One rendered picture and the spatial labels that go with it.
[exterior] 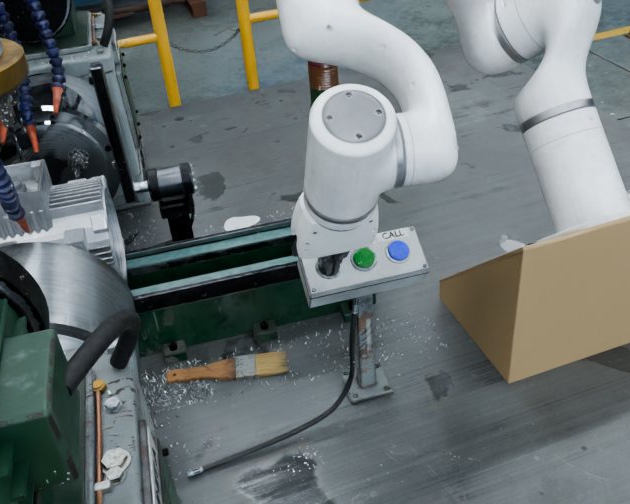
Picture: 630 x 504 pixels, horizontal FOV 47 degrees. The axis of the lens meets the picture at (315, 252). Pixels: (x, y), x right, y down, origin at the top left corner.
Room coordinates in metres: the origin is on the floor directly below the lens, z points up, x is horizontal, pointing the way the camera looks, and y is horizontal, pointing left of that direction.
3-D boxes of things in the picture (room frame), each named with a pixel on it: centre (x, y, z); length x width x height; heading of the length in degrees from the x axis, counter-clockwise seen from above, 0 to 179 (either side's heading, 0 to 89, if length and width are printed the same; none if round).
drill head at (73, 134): (1.30, 0.49, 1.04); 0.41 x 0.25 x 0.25; 11
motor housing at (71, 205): (0.98, 0.42, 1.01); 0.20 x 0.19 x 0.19; 100
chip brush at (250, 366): (0.87, 0.16, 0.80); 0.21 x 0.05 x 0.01; 93
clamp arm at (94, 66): (1.14, 0.32, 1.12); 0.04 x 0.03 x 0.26; 101
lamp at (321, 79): (1.38, -0.05, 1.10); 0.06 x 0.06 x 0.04
